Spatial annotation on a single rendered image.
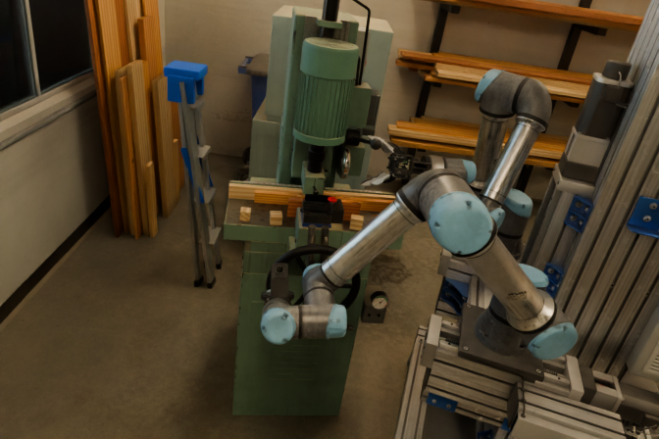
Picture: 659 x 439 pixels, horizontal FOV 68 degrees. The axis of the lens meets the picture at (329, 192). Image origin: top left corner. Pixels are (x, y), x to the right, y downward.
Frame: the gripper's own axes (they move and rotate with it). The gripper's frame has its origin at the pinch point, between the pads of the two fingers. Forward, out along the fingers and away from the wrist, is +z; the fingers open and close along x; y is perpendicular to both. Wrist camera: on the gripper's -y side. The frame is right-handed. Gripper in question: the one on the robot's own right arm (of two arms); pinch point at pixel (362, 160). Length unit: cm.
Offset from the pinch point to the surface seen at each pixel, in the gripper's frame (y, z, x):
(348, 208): -11.9, 0.0, 18.3
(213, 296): -101, 48, 93
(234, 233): -7.4, 37.1, 29.0
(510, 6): -168, -121, -89
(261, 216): -12.8, 29.1, 23.8
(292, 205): -12.0, 19.0, 19.0
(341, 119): -7.0, 7.0, -11.5
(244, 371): -24, 29, 89
